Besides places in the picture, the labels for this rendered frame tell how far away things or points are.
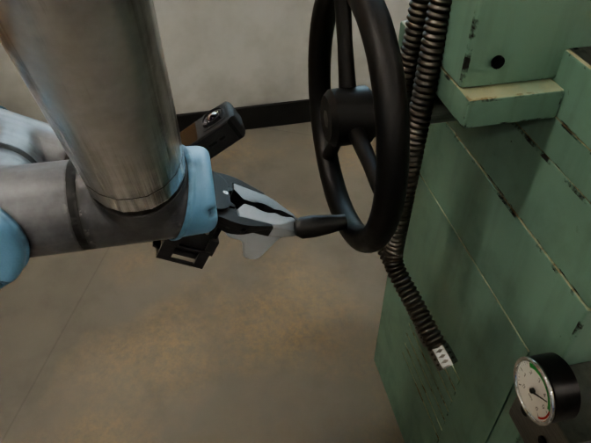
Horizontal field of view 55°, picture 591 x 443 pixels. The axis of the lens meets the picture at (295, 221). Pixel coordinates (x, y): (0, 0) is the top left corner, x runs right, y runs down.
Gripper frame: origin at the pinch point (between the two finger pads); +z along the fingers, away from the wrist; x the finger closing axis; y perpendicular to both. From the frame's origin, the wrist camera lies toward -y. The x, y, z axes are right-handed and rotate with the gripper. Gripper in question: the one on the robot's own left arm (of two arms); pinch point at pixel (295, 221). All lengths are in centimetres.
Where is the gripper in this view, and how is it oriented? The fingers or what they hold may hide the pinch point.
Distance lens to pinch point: 64.2
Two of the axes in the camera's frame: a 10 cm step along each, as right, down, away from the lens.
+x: 1.9, 6.0, -7.8
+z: 8.7, 2.7, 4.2
